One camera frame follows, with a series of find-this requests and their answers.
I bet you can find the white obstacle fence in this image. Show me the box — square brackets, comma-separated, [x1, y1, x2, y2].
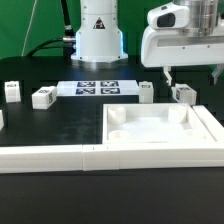
[0, 106, 224, 173]

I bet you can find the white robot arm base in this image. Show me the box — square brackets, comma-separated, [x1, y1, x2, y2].
[71, 0, 128, 70]

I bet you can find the white square tabletop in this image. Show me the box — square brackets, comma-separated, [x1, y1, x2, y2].
[102, 103, 215, 144]

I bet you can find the white AprilTag base plate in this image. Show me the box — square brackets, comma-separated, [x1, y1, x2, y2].
[57, 80, 138, 97]

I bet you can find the black cable bundle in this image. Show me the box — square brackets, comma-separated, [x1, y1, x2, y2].
[25, 0, 78, 58]

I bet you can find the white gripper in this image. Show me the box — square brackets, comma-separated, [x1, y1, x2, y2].
[141, 0, 224, 86]

